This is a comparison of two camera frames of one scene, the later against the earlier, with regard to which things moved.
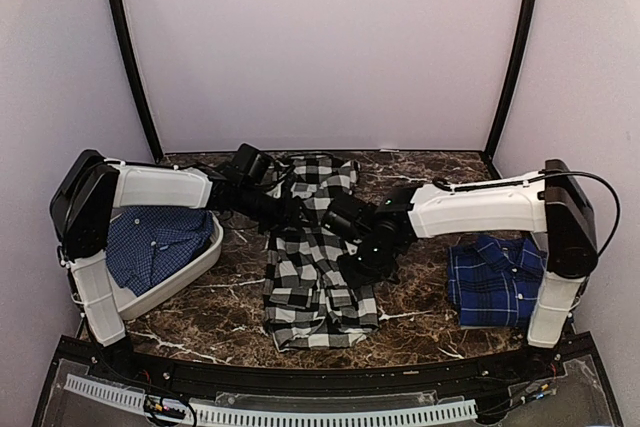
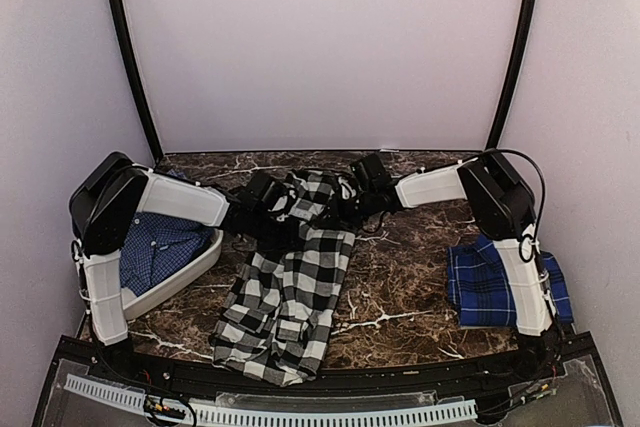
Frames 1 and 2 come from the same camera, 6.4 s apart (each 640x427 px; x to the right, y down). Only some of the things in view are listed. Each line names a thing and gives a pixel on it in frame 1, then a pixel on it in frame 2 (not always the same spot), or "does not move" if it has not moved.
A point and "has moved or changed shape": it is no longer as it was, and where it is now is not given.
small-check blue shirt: [146, 246] does not move
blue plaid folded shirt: [494, 282] does not move
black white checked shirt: [309, 299] has moved or changed shape
